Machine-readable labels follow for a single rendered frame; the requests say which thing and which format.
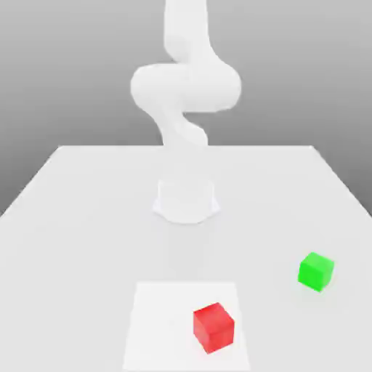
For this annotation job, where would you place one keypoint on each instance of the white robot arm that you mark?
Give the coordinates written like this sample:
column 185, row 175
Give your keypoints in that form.
column 186, row 87

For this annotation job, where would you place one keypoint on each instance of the small red cube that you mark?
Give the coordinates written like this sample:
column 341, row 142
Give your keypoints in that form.
column 213, row 327

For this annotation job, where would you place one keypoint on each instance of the small green cube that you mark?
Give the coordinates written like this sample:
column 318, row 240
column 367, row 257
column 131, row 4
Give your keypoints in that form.
column 316, row 271

